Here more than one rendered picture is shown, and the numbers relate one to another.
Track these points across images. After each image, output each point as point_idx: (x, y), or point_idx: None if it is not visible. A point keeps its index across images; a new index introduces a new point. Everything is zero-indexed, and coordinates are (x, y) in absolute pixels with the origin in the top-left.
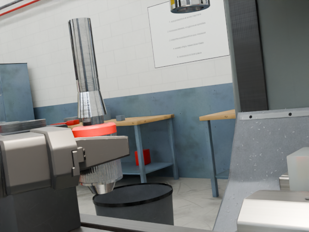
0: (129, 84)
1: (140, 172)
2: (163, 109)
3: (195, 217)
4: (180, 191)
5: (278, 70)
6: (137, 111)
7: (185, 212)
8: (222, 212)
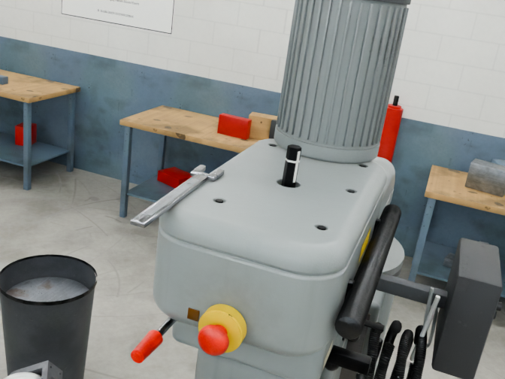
0: (17, 22)
1: (24, 164)
2: (64, 74)
3: (98, 251)
4: (76, 197)
5: None
6: (24, 65)
7: (85, 241)
8: None
